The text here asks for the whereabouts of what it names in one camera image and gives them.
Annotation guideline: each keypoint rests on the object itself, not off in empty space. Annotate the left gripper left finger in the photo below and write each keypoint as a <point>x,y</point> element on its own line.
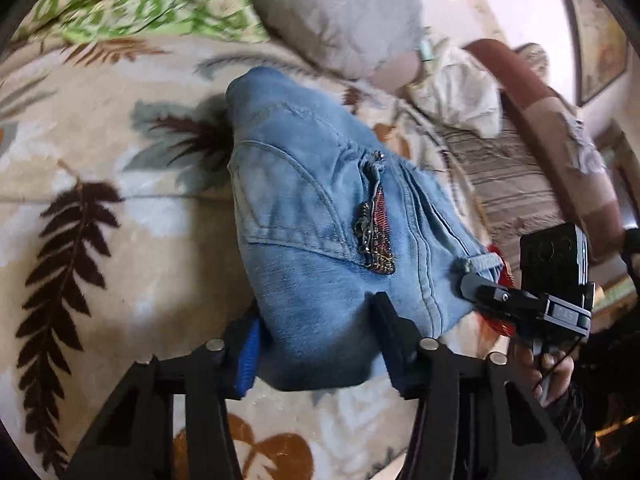
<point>242,350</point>

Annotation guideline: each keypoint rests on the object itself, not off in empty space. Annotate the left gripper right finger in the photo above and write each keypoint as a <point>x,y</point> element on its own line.
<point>406,353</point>

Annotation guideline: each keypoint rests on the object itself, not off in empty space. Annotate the blue denim jeans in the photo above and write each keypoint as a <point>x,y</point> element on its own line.
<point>327,216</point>

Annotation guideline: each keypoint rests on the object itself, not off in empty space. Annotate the person's right hand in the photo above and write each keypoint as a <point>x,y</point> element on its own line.
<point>548,375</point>

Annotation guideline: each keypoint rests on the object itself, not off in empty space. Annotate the red bowl of sunflower seeds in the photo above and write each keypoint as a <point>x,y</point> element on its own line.
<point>498,316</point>

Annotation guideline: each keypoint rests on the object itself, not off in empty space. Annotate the striped brown bed cushion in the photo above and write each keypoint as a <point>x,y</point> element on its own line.
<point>514,193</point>

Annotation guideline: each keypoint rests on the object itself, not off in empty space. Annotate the beige leaf-print blanket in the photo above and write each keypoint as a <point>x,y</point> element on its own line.
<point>162,272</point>

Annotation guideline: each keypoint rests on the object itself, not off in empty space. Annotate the grey cloth on headboard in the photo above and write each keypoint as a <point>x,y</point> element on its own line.
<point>583,155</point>

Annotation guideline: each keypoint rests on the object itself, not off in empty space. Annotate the cream crumpled pillow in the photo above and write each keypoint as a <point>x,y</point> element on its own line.
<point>458,92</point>

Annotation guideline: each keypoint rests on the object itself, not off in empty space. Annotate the patterned cushion behind headboard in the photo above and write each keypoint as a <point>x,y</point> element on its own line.
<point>536,58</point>

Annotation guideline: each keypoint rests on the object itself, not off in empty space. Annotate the light teal small item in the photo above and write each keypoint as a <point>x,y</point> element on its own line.
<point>426,50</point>

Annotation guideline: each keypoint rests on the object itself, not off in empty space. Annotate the grey quilted pillow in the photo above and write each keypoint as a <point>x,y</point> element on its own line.
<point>350,38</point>

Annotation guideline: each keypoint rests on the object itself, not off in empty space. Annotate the green white patterned quilt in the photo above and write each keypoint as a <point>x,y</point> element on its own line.
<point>85,21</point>

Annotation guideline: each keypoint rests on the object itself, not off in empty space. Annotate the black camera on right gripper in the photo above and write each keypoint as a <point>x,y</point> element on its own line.
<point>556,256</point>

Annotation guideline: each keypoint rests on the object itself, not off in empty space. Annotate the framed wall picture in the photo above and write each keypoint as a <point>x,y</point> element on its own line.
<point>600,47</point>

